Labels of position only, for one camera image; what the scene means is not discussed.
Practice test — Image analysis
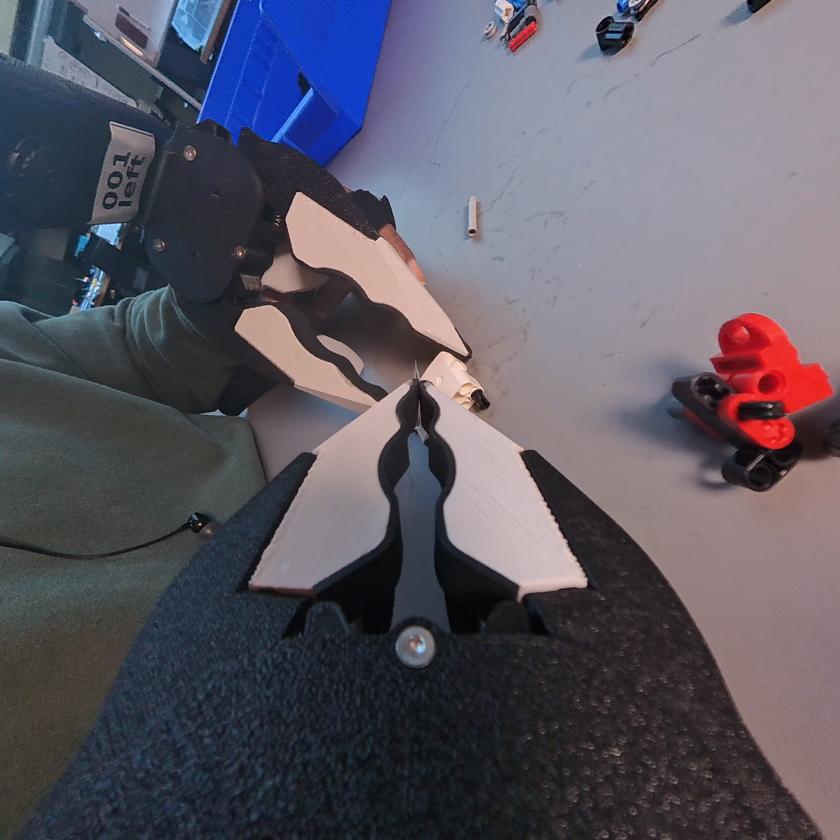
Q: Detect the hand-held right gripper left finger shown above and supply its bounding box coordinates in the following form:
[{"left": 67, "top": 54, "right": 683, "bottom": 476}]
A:
[{"left": 249, "top": 381, "right": 421, "bottom": 596}]

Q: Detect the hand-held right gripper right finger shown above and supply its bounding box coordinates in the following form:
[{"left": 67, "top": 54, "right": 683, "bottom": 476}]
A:
[{"left": 421, "top": 382, "right": 589, "bottom": 601}]

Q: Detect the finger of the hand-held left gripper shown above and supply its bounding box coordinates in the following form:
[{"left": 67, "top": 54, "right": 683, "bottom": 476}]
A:
[
  {"left": 285, "top": 192, "right": 473, "bottom": 362},
  {"left": 234, "top": 304, "right": 389, "bottom": 413}
]

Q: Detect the white curved toy panel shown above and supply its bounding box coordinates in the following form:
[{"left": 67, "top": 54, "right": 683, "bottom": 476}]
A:
[{"left": 422, "top": 352, "right": 492, "bottom": 412}]

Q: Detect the blue plastic bin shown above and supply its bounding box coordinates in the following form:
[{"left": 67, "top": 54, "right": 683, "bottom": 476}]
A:
[{"left": 197, "top": 0, "right": 392, "bottom": 166}]

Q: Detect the red toy brick piece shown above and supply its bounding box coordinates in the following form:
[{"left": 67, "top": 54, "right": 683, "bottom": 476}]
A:
[{"left": 686, "top": 314, "right": 835, "bottom": 452}]

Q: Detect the pile of small toy pieces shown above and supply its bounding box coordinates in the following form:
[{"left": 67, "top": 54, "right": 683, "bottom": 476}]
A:
[{"left": 486, "top": 0, "right": 782, "bottom": 55}]

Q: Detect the person's left hand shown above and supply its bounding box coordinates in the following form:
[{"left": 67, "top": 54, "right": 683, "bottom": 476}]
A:
[{"left": 379, "top": 223, "right": 427, "bottom": 287}]

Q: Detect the black drawstring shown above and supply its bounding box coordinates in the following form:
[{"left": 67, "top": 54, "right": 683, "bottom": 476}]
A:
[{"left": 0, "top": 513, "right": 219, "bottom": 560}]

